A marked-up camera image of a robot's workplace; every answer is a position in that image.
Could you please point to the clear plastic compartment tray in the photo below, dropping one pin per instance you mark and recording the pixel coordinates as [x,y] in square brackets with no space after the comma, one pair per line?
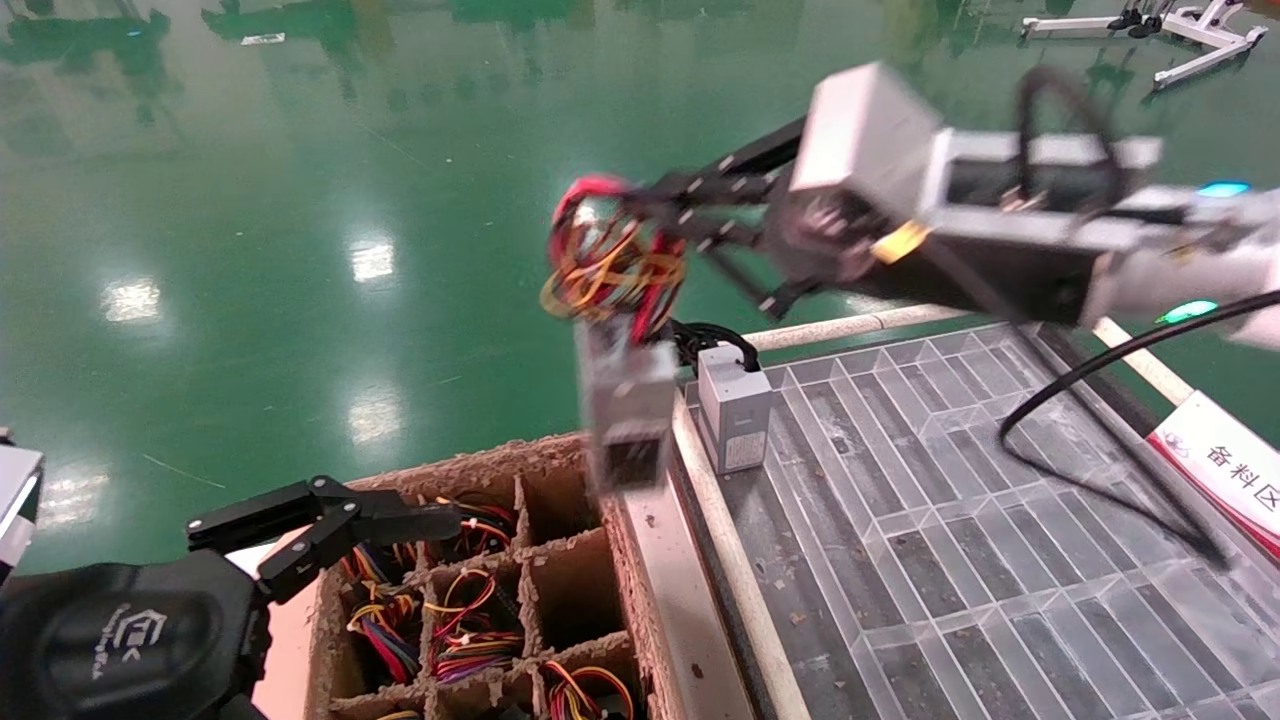
[950,560]

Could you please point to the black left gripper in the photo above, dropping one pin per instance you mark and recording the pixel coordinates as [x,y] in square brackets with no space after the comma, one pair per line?
[120,640]

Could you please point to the white pipe cart frame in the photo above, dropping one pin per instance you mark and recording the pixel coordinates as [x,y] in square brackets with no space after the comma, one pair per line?
[740,580]

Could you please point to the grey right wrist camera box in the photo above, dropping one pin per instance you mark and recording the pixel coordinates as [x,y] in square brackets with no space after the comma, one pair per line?
[865,135]

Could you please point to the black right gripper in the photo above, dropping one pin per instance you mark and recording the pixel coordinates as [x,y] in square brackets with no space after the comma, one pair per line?
[830,240]

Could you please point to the white paper scrap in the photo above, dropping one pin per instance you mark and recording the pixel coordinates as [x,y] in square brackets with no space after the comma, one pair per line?
[262,39]

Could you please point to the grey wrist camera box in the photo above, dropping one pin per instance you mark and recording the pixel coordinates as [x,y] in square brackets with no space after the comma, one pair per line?
[865,135]
[15,500]

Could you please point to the brown cardboard divider box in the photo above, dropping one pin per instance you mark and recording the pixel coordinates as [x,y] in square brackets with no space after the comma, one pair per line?
[500,465]

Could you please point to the white red label sign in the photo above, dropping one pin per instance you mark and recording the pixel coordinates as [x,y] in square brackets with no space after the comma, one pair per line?
[1225,465]

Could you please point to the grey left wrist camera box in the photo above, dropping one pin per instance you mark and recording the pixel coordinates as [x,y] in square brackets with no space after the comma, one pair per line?
[15,500]

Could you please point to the white metal floor stand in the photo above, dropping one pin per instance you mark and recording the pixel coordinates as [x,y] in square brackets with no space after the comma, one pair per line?
[1210,35]

